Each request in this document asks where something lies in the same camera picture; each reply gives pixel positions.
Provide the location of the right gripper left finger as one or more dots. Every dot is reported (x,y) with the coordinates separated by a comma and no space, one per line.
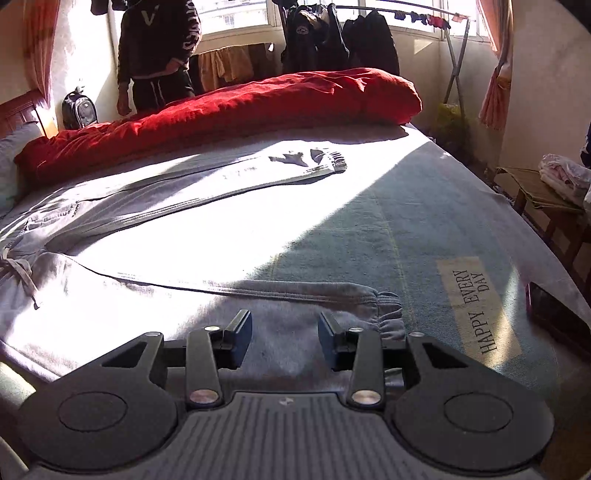
(212,348)

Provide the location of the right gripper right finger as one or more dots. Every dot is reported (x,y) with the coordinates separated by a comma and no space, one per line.
(359,351)

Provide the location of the grey sweatpants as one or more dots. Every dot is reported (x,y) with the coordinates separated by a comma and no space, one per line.
(282,228)

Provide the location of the pink clothes pile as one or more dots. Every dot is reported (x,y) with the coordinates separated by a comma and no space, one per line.
(569,179)

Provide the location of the rack with orange clothes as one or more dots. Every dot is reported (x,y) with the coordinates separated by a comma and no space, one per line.
(232,65)

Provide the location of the metal clothes drying rack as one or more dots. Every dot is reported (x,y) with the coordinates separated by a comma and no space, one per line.
(423,50)

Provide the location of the green plaid bed blanket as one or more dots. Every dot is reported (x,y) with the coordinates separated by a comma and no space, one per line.
(474,388)

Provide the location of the dark phone on bed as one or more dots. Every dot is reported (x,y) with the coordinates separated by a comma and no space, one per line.
(564,325)

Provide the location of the red duvet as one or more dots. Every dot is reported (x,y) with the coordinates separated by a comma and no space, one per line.
(298,100)

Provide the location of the grey plaid pillow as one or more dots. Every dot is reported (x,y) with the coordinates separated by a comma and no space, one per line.
(12,183)

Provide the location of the black backpack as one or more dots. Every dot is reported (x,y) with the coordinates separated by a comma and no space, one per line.
(78,110)

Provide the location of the brown wooden headboard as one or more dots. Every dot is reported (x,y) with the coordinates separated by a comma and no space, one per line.
(26,108)

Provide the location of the dark jackets on rack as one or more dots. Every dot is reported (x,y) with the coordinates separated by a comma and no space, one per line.
(317,41)

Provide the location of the person in dark hoodie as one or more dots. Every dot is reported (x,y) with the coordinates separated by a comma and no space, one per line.
(157,39)

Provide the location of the orange left curtain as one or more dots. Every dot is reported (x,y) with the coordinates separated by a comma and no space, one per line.
(39,23)

